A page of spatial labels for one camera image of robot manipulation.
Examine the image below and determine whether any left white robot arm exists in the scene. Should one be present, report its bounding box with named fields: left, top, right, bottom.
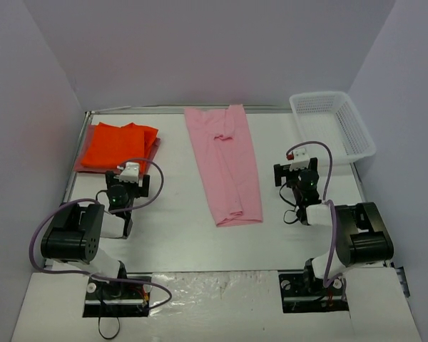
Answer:
left=40, top=171, right=151, bottom=298

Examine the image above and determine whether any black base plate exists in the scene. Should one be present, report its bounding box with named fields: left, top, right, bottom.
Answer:
left=278, top=271, right=349, bottom=314
left=83, top=278, right=152, bottom=318

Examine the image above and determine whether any purple cable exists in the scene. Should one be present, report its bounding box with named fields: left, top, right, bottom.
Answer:
left=29, top=158, right=173, bottom=309
left=285, top=141, right=347, bottom=300

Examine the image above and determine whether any folded orange t shirt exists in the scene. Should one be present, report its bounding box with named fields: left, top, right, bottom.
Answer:
left=81, top=122, right=160, bottom=170

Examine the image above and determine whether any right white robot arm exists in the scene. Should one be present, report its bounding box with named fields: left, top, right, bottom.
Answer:
left=273, top=157, right=394, bottom=294

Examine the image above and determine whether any white plastic basket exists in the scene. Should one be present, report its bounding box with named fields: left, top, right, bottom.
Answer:
left=289, top=91, right=377, bottom=165

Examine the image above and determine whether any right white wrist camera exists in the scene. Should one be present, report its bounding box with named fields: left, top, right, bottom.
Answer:
left=287, top=147, right=310, bottom=171

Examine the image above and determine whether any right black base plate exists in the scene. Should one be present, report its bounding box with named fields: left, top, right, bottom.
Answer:
left=278, top=271, right=349, bottom=314

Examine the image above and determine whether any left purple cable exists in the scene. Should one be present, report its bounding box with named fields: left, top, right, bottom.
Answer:
left=29, top=158, right=173, bottom=309

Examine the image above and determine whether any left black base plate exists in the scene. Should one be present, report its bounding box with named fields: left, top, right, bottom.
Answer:
left=83, top=278, right=152, bottom=318

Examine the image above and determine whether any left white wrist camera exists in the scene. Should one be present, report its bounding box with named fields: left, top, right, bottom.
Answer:
left=118, top=162, right=141, bottom=183

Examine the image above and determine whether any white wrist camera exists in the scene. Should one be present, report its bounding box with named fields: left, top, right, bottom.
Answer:
left=287, top=147, right=310, bottom=171
left=118, top=162, right=141, bottom=183

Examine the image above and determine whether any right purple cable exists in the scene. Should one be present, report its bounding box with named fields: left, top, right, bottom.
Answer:
left=285, top=141, right=347, bottom=300

